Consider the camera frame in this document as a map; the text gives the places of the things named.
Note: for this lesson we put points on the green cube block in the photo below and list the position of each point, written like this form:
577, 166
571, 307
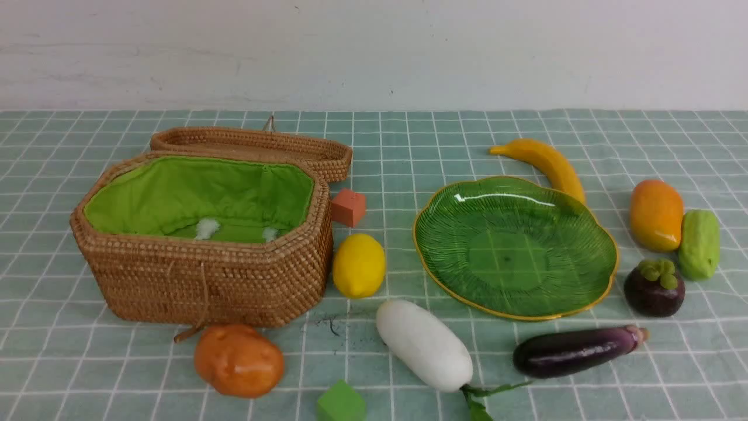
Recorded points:
340, 402

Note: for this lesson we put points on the yellow lemon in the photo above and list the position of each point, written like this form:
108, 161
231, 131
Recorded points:
359, 266

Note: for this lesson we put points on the woven wicker basket green lining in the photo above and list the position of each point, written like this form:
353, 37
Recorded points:
203, 238

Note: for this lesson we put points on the orange mango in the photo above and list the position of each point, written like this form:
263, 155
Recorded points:
656, 214

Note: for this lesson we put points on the white radish with green stem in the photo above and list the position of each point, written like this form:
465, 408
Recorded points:
433, 353

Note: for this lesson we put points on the woven wicker basket lid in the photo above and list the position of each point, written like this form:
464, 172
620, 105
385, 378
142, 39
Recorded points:
329, 159

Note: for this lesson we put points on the orange-brown potato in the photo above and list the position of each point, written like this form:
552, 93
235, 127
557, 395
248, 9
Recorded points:
237, 360

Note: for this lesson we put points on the yellow banana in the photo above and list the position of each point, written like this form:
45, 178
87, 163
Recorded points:
548, 160

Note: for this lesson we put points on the dark purple mangosteen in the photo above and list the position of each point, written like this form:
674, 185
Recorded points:
654, 288

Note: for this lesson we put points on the light green cucumber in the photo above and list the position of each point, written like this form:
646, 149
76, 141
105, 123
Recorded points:
700, 250

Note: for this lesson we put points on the orange-red cube block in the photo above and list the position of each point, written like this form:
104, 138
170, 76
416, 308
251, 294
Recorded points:
348, 207

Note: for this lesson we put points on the purple eggplant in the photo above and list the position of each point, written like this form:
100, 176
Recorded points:
562, 354

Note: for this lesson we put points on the green leaf-shaped glass plate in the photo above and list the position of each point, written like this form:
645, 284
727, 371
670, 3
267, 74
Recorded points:
514, 249

